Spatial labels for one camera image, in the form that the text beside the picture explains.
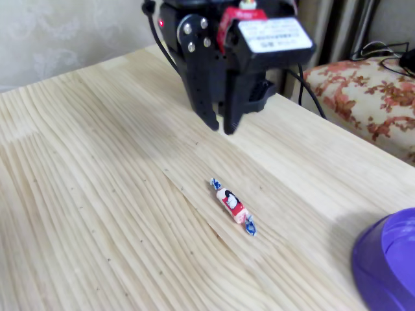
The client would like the candy red white blue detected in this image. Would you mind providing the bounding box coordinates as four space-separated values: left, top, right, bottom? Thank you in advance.
208 177 258 237

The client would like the purple plastic bowl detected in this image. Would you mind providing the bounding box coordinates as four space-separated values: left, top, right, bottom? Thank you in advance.
351 207 415 311

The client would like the beige curtain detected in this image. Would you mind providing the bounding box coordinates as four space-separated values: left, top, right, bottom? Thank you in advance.
291 0 385 65

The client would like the floral patterned cushion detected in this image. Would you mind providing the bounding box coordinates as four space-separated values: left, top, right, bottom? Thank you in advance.
302 56 415 165

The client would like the black plug cable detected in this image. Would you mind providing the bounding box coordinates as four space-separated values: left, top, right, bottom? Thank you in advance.
285 67 327 120
295 62 306 106

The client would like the black cable pair on floor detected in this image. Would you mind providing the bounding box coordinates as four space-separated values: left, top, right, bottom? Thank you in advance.
351 40 415 78

